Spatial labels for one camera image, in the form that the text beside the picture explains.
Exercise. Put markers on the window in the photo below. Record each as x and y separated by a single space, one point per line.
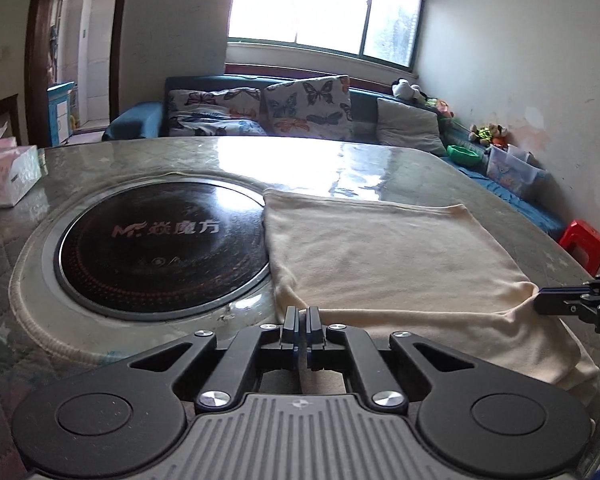
300 5

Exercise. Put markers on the brown plush toy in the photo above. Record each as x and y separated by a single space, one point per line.
501 136

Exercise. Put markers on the black round induction cooktop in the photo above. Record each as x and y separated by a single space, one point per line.
155 260

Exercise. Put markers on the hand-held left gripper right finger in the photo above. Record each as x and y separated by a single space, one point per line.
314 330

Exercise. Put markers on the panda plush toy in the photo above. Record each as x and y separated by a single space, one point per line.
405 90

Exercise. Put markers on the green plastic bowl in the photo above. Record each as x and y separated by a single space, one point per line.
464 155

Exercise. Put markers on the dark wooden furniture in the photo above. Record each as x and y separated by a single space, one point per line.
0 110

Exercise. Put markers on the pink green toy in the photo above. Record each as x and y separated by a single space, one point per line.
440 107

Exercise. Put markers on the white pink tissue box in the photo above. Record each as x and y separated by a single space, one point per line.
10 175

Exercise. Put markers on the green yellow plush toy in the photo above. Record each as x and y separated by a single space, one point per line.
481 134

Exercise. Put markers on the blue white small cabinet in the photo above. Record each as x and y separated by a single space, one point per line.
60 115

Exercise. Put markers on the clear plastic storage box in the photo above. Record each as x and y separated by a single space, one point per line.
510 172

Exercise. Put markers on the butterfly print pillow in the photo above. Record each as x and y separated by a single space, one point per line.
215 110
305 107

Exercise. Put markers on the red plastic stool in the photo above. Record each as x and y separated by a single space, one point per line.
585 242

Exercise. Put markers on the cream cloth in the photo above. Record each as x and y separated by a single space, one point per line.
380 260

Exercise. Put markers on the grey pillow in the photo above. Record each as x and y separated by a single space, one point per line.
410 125

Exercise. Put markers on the blue sofa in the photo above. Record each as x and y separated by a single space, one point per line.
362 105

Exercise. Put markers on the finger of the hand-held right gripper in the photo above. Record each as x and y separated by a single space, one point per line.
560 306
565 290

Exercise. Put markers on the dark wooden door frame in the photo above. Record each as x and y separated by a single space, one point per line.
37 60

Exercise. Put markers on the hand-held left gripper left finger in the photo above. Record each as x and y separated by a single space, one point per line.
291 330

